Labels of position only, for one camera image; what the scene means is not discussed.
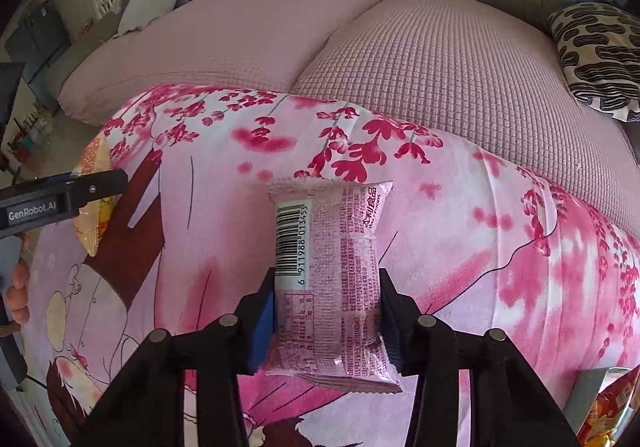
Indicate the smooth pink sofa cover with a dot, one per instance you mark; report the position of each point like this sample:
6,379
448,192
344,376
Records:
225,37

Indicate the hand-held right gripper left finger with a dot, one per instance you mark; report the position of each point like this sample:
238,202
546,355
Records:
262,327

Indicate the pink waffle sofa cover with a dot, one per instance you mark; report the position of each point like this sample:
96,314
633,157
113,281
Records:
450,77

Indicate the red twisted candy packet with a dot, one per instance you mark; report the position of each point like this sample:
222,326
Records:
610,407

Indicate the cream snack packet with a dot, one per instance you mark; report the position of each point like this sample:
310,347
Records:
92,232

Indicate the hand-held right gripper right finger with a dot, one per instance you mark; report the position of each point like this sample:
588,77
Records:
389,327

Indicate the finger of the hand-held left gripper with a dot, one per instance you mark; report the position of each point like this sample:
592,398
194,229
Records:
57,177
100,187

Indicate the cartoon printed blanket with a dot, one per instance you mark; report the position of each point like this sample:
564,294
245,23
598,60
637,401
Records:
450,252

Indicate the teal cardboard box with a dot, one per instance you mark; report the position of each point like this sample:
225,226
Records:
585,392

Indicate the pink snack packet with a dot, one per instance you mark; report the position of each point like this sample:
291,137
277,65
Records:
330,277

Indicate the blue grey cabinet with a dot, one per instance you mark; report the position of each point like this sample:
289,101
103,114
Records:
40,37

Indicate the black white patterned pillow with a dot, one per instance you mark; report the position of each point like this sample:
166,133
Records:
600,57

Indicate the person's left hand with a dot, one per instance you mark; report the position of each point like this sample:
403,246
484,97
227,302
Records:
15,297

